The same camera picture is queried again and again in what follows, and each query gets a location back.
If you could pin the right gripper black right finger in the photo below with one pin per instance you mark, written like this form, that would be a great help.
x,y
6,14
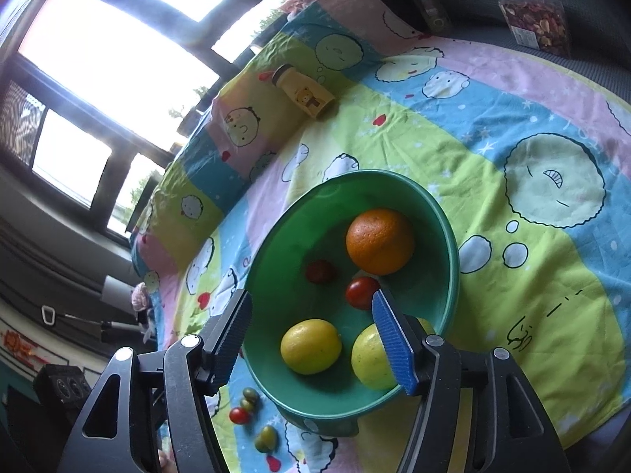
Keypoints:
x,y
510,430

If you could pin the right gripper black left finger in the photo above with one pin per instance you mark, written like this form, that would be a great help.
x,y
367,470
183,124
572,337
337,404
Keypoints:
x,y
116,430

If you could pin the yellow-green lemon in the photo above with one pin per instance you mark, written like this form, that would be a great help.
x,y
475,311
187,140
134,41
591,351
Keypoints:
x,y
369,361

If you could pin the large red tomato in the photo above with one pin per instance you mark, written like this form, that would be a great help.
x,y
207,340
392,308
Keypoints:
x,y
360,291

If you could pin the yellow lemon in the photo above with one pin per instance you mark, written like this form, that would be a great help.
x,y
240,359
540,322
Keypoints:
x,y
311,346

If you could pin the orange fruit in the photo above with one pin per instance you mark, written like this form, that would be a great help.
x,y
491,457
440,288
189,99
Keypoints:
x,y
380,241

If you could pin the red cherry tomato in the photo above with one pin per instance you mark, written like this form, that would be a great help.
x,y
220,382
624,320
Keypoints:
x,y
320,272

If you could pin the small red tomato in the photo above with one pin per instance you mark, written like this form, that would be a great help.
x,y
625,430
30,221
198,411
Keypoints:
x,y
239,416

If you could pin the green olive behind finger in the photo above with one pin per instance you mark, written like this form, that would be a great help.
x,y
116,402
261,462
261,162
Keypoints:
x,y
251,395

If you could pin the green olive upper right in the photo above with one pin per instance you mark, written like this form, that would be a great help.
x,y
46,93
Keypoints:
x,y
247,405

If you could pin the dark green olive lower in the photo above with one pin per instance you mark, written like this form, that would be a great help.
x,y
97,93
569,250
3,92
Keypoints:
x,y
261,445

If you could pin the light green olive lower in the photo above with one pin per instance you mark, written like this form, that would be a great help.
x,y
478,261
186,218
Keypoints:
x,y
269,437

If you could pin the green plastic bowl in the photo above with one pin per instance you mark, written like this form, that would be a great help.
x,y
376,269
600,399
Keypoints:
x,y
314,227

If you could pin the colourful cartoon bed sheet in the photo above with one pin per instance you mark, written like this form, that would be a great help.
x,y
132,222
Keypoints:
x,y
529,162

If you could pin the yellow bear bottle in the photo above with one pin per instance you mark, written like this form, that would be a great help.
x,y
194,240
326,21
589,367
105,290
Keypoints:
x,y
306,93

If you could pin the grey sofa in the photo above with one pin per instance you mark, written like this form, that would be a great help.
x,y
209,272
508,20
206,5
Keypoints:
x,y
598,33

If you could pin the window frame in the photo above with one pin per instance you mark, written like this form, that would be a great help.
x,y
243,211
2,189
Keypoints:
x,y
98,96

